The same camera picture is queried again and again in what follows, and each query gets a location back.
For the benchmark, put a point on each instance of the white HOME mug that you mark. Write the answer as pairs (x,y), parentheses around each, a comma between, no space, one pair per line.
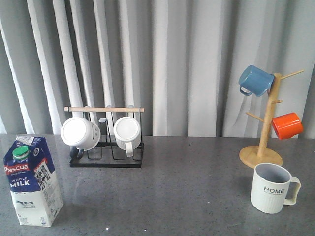
(273,187)

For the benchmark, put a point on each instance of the blue white milk carton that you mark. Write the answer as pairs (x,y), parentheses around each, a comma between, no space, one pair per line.
(32,178)

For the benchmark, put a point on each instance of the white ribbed mug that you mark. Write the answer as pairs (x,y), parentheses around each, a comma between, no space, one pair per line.
(127,134)

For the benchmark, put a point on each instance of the grey white curtain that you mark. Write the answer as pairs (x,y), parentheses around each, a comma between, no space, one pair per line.
(178,59)

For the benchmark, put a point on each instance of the white smiley face mug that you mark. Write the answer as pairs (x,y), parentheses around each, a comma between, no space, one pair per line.
(81,135)

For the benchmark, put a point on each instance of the blue enamel mug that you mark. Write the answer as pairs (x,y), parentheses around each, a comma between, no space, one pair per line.
(255,81)

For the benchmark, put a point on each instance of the wooden mug tree stand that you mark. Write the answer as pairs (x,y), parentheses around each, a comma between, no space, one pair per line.
(254,155)

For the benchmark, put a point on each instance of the orange enamel mug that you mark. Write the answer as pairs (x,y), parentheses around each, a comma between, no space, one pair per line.
(286,126)

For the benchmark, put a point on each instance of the black wire mug rack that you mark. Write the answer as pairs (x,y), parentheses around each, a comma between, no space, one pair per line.
(107,153)

